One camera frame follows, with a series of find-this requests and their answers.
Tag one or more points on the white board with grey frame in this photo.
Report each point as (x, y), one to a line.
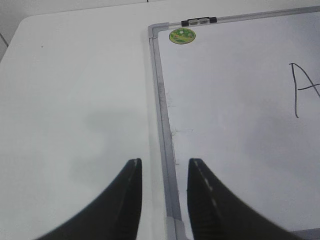
(244, 97)

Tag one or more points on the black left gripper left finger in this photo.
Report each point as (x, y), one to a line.
(113, 215)

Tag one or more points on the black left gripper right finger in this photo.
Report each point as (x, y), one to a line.
(215, 213)

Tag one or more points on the round green magnet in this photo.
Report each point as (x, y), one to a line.
(182, 36)

